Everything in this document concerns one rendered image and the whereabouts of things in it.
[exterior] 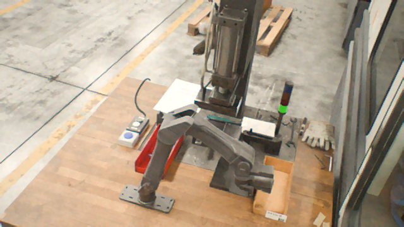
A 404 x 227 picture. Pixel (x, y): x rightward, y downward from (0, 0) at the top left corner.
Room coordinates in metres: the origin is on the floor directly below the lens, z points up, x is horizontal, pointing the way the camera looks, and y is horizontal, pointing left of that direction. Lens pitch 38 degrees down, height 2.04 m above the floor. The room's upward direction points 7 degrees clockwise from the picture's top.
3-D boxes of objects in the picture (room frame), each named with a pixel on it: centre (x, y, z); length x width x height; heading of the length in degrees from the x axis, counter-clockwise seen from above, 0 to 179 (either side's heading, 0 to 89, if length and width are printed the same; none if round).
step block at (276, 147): (1.23, -0.29, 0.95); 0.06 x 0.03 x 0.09; 78
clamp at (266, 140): (1.25, -0.22, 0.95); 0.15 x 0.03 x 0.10; 78
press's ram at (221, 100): (1.33, -0.04, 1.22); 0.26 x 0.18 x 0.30; 168
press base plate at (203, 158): (1.33, -0.08, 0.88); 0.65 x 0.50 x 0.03; 78
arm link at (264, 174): (0.86, -0.17, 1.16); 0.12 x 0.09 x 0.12; 84
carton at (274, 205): (1.00, -0.28, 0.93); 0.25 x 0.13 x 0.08; 168
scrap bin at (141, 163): (1.14, 0.19, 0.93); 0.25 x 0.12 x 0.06; 168
